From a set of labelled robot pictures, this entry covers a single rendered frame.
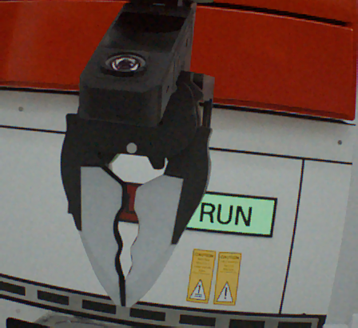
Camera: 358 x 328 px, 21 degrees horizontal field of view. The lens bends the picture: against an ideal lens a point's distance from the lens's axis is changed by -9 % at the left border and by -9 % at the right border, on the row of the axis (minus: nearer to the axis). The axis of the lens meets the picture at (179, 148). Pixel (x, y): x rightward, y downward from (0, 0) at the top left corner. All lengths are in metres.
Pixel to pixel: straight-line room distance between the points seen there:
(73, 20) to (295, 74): 0.27
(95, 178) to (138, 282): 0.07
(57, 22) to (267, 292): 0.41
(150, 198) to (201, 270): 0.61
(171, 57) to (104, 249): 0.13
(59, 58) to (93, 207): 0.58
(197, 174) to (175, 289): 0.63
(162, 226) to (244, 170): 0.59
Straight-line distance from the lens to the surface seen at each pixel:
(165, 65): 0.56
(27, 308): 1.27
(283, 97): 1.15
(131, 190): 1.22
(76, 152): 0.63
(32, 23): 1.21
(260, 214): 1.21
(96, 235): 0.63
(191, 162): 0.62
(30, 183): 1.26
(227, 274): 1.22
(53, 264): 1.26
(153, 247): 0.63
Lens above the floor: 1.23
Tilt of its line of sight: 3 degrees down
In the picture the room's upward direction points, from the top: 6 degrees clockwise
